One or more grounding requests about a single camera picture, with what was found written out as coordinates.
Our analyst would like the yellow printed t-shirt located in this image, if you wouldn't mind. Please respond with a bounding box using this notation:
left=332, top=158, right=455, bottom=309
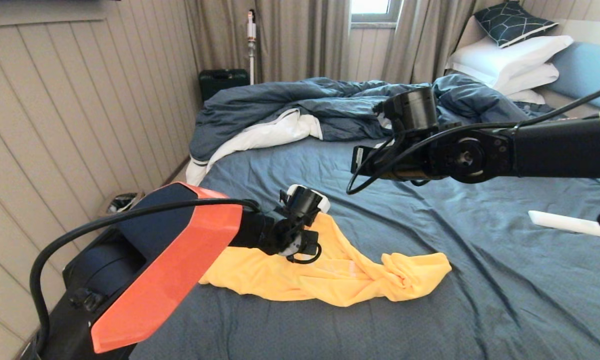
left=198, top=212, right=453, bottom=308

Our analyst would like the dark blue crumpled duvet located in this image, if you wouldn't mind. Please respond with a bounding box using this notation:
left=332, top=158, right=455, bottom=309
left=189, top=75, right=551, bottom=163

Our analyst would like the beige curtain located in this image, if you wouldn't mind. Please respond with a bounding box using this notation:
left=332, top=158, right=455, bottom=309
left=381, top=0, right=508, bottom=85
left=184, top=0, right=350, bottom=85

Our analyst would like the grey-blue bed sheet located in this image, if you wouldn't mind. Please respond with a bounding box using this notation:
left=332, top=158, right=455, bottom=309
left=130, top=102, right=600, bottom=360

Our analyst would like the large white pillow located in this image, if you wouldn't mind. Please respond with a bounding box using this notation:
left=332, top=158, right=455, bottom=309
left=447, top=35, right=574, bottom=81

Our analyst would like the dark green hard case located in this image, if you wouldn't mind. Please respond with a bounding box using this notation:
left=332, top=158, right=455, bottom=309
left=199, top=69, right=250, bottom=103

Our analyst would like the dark patterned cushion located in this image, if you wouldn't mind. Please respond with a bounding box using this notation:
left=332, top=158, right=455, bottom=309
left=473, top=1, right=558, bottom=49

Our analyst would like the white flat long bar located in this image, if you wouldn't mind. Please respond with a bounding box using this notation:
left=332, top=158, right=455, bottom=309
left=528, top=210, right=600, bottom=238

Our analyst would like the bin liner with trash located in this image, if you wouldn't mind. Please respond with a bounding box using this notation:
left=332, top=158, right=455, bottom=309
left=107, top=194, right=138, bottom=213

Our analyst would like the brown trash bin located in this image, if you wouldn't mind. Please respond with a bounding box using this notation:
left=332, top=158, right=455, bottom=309
left=97, top=189, right=145, bottom=221

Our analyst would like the white stick vacuum cleaner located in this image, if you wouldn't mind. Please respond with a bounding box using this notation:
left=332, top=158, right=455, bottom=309
left=246, top=11, right=258, bottom=86

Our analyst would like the blue headboard cushion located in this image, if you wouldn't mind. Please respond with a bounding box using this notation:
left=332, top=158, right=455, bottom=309
left=547, top=42, right=600, bottom=111

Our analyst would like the window with grey frame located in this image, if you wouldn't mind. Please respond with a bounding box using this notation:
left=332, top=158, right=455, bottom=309
left=350, top=0, right=403, bottom=28

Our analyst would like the beige headboard frame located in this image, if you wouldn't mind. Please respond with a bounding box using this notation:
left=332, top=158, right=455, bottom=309
left=445, top=17, right=600, bottom=121

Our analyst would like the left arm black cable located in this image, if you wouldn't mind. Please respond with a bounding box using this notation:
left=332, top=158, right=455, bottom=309
left=29, top=198, right=261, bottom=358

